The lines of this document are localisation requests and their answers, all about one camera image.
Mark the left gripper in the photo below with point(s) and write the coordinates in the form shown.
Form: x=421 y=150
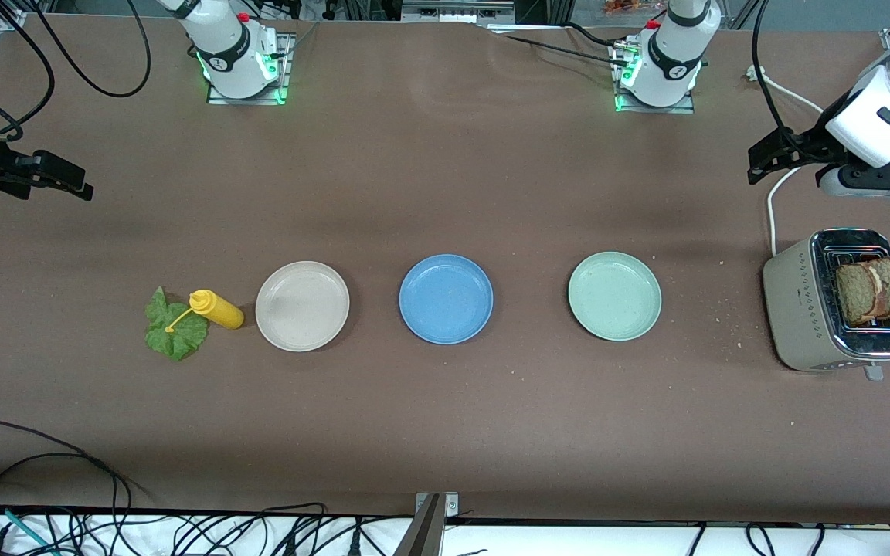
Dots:
x=813 y=143

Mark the green lettuce leaf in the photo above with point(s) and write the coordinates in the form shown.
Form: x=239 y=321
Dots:
x=174 y=344

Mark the yellow squeeze bottle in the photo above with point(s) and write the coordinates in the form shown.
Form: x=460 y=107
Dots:
x=221 y=310

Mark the green plate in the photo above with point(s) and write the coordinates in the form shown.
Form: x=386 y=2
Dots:
x=615 y=297

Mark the beige plate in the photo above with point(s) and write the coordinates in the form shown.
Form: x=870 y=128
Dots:
x=302 y=309

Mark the blue plate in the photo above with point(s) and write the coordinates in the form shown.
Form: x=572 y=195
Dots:
x=445 y=301

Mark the beige chrome toaster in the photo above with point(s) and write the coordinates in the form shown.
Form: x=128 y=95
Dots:
x=800 y=309

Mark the orange packet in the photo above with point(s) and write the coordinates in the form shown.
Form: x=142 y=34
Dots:
x=630 y=6

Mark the grey metal box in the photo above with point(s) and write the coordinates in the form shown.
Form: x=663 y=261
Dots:
x=453 y=11

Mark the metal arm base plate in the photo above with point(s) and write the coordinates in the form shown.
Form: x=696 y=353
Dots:
x=653 y=110
x=221 y=100

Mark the aluminium camera post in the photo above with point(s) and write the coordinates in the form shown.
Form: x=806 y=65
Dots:
x=428 y=533

